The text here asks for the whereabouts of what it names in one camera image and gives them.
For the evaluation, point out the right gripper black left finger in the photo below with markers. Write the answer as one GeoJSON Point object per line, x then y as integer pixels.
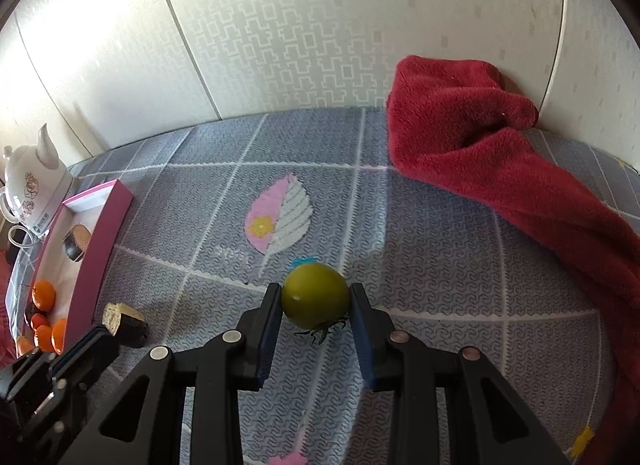
{"type": "Point", "coordinates": [142, 422]}

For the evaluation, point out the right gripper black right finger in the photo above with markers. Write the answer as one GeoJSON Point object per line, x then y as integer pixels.
{"type": "Point", "coordinates": [487, 421]}

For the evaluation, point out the orange carrot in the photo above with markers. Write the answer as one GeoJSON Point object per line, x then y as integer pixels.
{"type": "Point", "coordinates": [23, 345]}

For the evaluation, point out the smooth orange mandarin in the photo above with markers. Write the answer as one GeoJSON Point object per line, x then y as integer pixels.
{"type": "Point", "coordinates": [58, 331]}

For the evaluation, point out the red tomato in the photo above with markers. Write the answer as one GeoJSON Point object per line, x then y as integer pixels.
{"type": "Point", "coordinates": [37, 320]}

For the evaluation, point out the dark wrinkled passion fruit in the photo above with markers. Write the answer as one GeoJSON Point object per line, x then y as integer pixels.
{"type": "Point", "coordinates": [30, 311]}

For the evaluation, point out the dark eggplant chunk front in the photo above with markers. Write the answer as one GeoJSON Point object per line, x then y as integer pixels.
{"type": "Point", "coordinates": [126, 324]}

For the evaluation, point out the dark eggplant chunk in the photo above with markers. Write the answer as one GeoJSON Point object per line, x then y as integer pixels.
{"type": "Point", "coordinates": [76, 242]}
{"type": "Point", "coordinates": [126, 324]}

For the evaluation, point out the orange with long stem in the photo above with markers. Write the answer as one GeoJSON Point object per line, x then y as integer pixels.
{"type": "Point", "coordinates": [43, 295]}

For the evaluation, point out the green tomato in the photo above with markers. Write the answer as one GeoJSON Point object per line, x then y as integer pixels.
{"type": "Point", "coordinates": [315, 298]}

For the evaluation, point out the large textured orange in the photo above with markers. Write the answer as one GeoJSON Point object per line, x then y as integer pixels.
{"type": "Point", "coordinates": [43, 338]}

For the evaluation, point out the pink-rimmed white tray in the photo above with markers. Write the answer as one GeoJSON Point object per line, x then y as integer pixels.
{"type": "Point", "coordinates": [102, 209]}

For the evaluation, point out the white floral ceramic kettle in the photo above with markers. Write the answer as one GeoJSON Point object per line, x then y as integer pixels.
{"type": "Point", "coordinates": [36, 182]}

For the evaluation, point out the grey patterned tablecloth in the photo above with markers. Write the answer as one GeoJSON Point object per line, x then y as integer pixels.
{"type": "Point", "coordinates": [223, 209]}

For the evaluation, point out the red towel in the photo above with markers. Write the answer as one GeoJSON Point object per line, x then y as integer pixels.
{"type": "Point", "coordinates": [454, 125]}

